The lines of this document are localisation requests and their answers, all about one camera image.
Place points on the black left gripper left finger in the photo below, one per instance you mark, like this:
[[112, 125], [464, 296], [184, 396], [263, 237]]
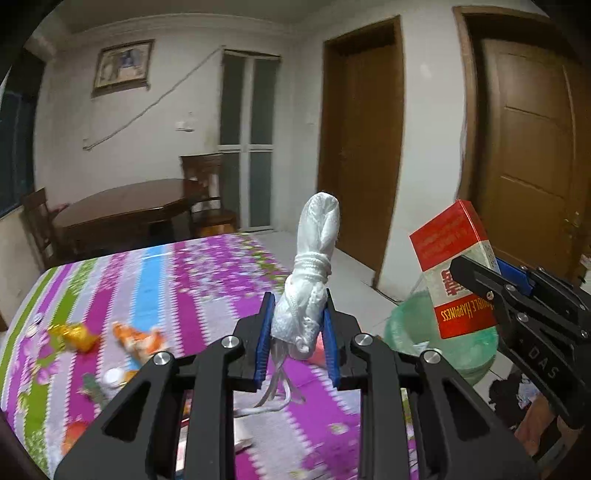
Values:
[[175, 416]]

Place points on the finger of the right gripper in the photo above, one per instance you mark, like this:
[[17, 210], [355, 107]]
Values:
[[488, 284], [515, 274]]

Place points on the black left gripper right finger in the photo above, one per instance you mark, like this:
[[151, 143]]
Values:
[[418, 414]]

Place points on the orange white paper bundle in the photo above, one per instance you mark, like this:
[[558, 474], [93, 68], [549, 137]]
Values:
[[140, 345]]

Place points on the red white cigarette box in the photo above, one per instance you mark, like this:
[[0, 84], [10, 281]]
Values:
[[448, 248]]

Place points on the white cloth bundle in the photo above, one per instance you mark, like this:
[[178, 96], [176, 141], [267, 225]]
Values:
[[297, 317]]

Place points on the green scouring pad bundle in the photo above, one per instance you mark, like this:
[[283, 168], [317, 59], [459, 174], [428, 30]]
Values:
[[92, 390]]

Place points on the green lined trash bin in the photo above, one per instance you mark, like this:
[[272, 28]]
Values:
[[412, 328]]

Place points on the white plastic lid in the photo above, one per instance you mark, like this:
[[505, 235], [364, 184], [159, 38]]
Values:
[[113, 378]]

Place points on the brown wooden door right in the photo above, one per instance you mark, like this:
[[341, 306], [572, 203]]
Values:
[[526, 167]]

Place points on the brown wooden door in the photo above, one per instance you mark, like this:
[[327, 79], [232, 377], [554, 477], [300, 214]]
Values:
[[526, 167], [363, 108]]

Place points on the gold foil wrapper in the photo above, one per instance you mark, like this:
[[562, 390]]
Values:
[[75, 336]]

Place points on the colourful striped tablecloth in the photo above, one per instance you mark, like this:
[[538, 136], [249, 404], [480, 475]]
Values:
[[192, 293]]

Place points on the red round object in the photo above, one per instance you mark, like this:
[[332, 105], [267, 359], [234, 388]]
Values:
[[73, 432]]

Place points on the dark wooden dining table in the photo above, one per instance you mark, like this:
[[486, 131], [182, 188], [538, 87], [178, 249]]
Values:
[[129, 217]]

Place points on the wooden chair by glass door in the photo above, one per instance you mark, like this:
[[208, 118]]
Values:
[[209, 217]]

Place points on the brown wooden door middle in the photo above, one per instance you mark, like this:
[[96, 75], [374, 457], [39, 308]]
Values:
[[363, 108]]

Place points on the wooden chair at left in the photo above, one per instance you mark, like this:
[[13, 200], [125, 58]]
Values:
[[39, 222]]

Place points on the white glass double door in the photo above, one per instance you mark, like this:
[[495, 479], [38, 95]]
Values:
[[248, 94]]

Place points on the white wall switch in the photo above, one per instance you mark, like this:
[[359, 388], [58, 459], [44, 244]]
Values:
[[184, 126]]

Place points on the framed wall picture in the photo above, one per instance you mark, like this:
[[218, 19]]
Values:
[[122, 67]]

